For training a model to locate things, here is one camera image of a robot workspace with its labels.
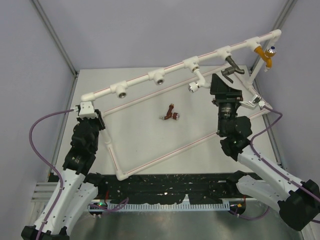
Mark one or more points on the grey lever faucet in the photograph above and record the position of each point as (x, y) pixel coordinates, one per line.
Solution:
(233, 68)

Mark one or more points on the white PVC pipe frame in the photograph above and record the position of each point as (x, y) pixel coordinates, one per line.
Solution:
(158, 75)

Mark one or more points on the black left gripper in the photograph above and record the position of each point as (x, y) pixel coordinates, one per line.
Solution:
(98, 119)

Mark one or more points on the orange faucet chrome knob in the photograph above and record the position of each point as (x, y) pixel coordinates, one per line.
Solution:
(266, 55)

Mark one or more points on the aluminium frame rails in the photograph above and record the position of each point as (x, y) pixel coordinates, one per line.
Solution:
(43, 191)

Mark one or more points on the white plastic faucet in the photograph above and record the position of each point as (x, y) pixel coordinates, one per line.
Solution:
(199, 83)

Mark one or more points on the dark red faucet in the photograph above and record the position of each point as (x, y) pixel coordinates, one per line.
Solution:
(170, 114)

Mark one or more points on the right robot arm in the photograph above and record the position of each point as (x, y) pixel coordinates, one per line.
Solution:
(296, 201)

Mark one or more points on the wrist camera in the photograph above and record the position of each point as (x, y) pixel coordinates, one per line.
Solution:
(256, 101)
(87, 110)

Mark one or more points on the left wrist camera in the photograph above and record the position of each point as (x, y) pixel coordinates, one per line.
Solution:
(87, 110)

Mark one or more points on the slotted white cable duct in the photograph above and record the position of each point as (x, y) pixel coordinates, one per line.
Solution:
(182, 207)

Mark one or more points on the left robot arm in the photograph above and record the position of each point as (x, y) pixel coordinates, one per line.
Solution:
(76, 186)

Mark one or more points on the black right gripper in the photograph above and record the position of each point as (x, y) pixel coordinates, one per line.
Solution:
(225, 93)

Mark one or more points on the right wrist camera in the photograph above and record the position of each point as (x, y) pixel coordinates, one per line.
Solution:
(256, 101)

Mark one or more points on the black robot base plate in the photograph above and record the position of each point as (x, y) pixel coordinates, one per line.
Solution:
(168, 189)

